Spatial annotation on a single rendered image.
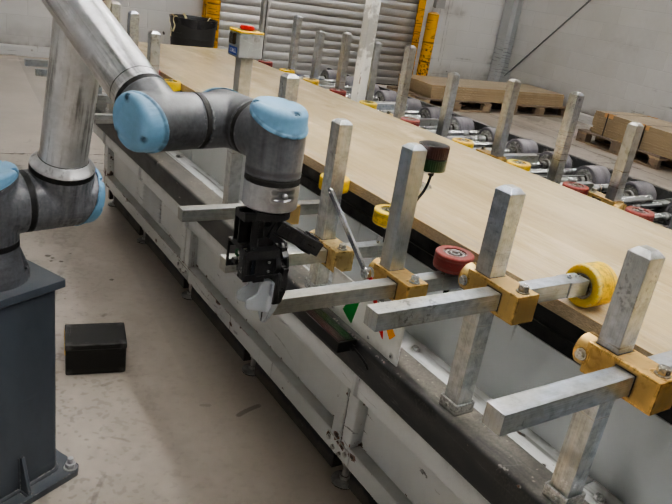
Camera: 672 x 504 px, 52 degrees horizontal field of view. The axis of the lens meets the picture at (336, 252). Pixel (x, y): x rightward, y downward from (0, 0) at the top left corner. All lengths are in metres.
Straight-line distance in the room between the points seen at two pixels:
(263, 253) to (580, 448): 0.56
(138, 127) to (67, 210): 0.74
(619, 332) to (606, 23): 9.59
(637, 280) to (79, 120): 1.22
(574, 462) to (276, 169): 0.62
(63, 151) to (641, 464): 1.35
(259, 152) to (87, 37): 0.35
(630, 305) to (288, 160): 0.53
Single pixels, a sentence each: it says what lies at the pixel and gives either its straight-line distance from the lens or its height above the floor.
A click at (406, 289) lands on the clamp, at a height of 0.86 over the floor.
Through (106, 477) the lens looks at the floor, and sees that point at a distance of 2.12.
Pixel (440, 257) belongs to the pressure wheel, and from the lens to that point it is 1.39.
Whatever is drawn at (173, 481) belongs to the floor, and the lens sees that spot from 2.10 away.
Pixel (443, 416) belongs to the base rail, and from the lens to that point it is 1.26.
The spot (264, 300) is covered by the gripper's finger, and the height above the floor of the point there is 0.87.
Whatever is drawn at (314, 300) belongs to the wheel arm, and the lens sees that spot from 1.23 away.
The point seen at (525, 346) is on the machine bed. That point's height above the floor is 0.77.
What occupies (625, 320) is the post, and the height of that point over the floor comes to 1.02.
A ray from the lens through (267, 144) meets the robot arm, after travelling 1.05.
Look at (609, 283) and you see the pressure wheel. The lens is 1.31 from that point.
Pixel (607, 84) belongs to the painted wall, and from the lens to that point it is 10.33.
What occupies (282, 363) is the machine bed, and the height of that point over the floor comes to 0.17.
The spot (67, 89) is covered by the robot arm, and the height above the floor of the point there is 1.07.
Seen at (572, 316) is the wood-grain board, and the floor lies 0.89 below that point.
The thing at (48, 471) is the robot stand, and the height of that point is 0.03.
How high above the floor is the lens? 1.39
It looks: 22 degrees down
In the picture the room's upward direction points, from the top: 9 degrees clockwise
